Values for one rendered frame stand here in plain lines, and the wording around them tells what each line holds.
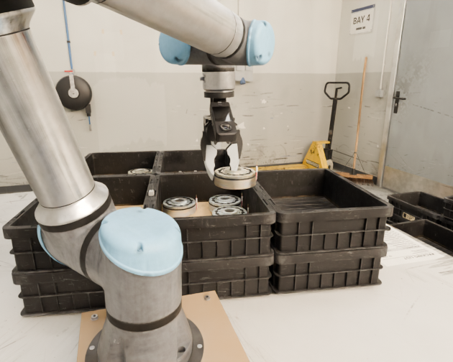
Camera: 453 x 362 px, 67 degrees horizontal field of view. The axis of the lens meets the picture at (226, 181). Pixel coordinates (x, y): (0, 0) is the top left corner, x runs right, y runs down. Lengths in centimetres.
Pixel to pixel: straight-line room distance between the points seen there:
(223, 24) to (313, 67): 446
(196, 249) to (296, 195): 53
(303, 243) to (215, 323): 31
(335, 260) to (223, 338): 38
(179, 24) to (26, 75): 20
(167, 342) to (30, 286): 44
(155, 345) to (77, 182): 26
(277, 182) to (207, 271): 48
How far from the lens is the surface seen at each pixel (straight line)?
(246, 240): 83
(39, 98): 51
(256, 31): 62
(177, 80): 431
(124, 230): 50
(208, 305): 72
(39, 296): 91
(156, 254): 48
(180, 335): 59
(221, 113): 77
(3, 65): 50
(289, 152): 495
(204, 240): 80
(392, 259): 119
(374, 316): 92
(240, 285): 88
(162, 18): 49
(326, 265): 93
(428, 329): 93
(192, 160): 154
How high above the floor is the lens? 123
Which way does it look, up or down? 16 degrees down
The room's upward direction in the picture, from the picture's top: straight up
